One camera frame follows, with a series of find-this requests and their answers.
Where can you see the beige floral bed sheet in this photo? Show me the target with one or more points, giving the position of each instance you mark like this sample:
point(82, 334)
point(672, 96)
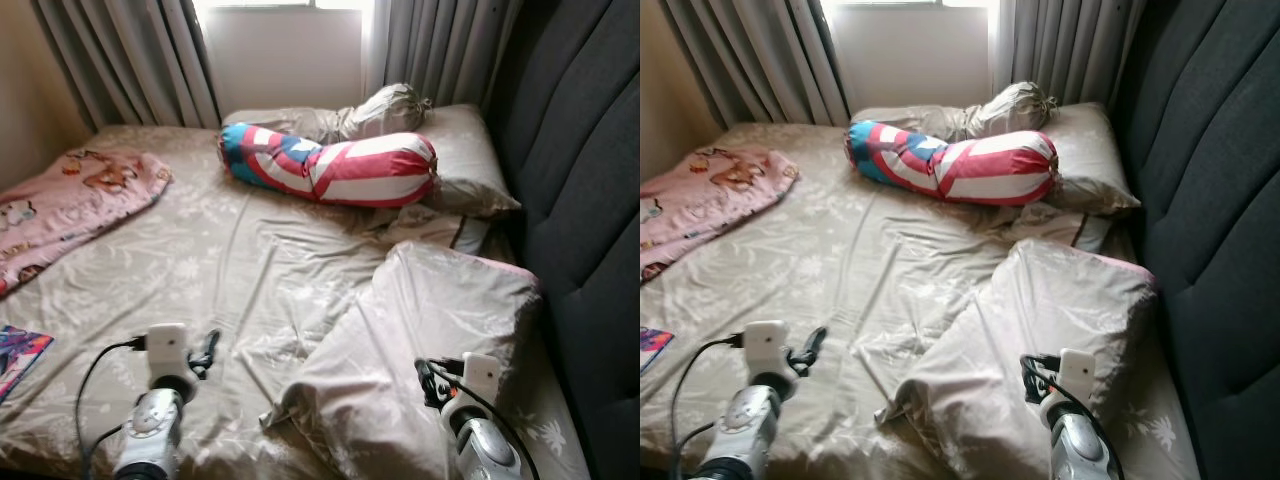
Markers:
point(860, 270)
point(230, 270)

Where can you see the bright window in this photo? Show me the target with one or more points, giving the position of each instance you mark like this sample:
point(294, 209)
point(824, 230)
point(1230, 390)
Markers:
point(910, 4)
point(280, 4)

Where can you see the small pillow with dark stripe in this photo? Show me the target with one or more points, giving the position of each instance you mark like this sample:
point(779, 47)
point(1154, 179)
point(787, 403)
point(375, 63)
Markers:
point(430, 228)
point(1050, 225)

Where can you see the colourful anime magazine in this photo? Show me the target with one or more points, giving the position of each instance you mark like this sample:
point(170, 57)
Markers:
point(20, 360)
point(652, 348)

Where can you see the large beige floral pillow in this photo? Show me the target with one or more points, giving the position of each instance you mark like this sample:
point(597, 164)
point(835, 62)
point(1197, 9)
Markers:
point(1040, 310)
point(420, 310)

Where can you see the beige bolster with tied end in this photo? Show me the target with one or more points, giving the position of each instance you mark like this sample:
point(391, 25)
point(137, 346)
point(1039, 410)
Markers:
point(1010, 108)
point(385, 110)

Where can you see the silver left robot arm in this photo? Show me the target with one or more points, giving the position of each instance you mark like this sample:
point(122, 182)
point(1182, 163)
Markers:
point(740, 430)
point(150, 430)

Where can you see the red white blue striped bolster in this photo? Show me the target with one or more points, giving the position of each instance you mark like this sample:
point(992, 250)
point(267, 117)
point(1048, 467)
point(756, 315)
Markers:
point(370, 170)
point(990, 168)

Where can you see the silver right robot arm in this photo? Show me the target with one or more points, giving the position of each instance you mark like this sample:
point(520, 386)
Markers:
point(485, 455)
point(1080, 450)

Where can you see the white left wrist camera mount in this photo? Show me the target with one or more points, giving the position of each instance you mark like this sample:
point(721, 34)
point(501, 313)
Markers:
point(765, 345)
point(167, 348)

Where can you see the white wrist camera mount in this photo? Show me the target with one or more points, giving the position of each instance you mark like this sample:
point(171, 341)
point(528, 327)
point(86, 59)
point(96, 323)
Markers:
point(482, 372)
point(765, 345)
point(167, 348)
point(1078, 370)

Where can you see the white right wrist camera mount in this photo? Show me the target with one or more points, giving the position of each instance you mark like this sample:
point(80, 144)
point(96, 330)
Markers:
point(1078, 370)
point(482, 372)

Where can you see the flat beige pillow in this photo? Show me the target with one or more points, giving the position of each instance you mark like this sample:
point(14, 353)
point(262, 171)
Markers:
point(470, 160)
point(1090, 155)

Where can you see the pink cartoon print blanket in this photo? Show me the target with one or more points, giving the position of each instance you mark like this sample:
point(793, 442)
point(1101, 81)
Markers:
point(700, 200)
point(70, 210)

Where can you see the dark grey padded headboard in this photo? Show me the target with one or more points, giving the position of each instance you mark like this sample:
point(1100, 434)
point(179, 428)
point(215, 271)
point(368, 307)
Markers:
point(580, 200)
point(1210, 200)

